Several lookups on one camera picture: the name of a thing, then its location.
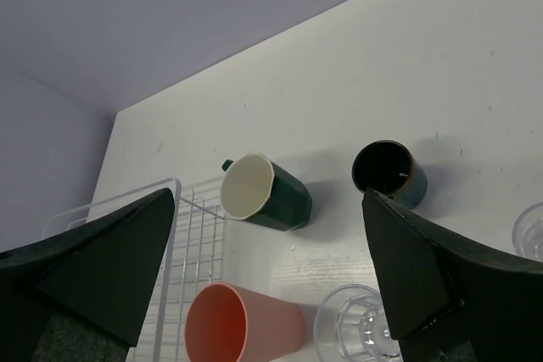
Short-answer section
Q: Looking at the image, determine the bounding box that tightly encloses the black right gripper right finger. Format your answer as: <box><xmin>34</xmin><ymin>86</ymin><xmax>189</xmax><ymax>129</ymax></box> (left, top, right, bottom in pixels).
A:
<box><xmin>361</xmin><ymin>189</ymin><xmax>542</xmax><ymax>361</ymax></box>

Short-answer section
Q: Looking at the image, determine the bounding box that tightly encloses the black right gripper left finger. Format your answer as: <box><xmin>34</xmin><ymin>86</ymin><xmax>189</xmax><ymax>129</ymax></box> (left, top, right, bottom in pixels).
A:
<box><xmin>1</xmin><ymin>188</ymin><xmax>175</xmax><ymax>361</ymax></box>

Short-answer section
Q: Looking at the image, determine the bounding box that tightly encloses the large clear glass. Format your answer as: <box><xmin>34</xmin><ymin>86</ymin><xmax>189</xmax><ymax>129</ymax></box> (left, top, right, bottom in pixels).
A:
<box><xmin>313</xmin><ymin>284</ymin><xmax>402</xmax><ymax>362</ymax></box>

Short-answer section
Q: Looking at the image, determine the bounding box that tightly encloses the pink plastic tumbler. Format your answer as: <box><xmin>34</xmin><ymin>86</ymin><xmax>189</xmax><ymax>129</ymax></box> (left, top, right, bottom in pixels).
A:
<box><xmin>184</xmin><ymin>282</ymin><xmax>306</xmax><ymax>361</ymax></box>

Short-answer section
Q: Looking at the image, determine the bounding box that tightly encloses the dark green ceramic mug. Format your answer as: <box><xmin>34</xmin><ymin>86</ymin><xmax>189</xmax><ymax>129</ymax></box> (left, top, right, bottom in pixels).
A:
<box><xmin>219</xmin><ymin>153</ymin><xmax>312</xmax><ymax>231</ymax></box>

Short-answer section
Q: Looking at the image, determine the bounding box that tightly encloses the small clear glass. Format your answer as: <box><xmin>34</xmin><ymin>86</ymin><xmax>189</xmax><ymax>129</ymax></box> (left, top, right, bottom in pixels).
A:
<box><xmin>512</xmin><ymin>203</ymin><xmax>542</xmax><ymax>262</ymax></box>

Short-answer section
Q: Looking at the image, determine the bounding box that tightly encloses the dark blue ceramic cup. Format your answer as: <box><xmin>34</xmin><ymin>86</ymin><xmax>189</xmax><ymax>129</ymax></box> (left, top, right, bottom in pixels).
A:
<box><xmin>351</xmin><ymin>140</ymin><xmax>428</xmax><ymax>209</ymax></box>

